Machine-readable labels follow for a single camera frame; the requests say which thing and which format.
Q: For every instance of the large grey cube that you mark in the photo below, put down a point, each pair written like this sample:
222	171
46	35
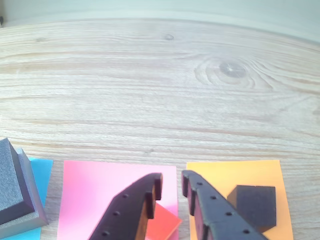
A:
35	217

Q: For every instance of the blue paper sheet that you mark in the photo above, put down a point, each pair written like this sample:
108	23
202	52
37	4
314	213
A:
41	175

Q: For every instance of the small black cube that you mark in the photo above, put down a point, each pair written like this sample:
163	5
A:
255	205

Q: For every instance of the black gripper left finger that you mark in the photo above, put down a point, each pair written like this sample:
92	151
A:
125	212

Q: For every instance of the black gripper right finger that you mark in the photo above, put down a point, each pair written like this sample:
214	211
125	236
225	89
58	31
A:
220	217

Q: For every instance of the medium black cube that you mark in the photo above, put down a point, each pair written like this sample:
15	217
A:
10	180

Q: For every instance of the pink paper sheet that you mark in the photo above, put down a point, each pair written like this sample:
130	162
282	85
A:
85	190

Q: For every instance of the orange paper sheet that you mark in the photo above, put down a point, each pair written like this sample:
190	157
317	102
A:
225	175

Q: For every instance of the small red cube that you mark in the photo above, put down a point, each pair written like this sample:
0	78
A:
162	222

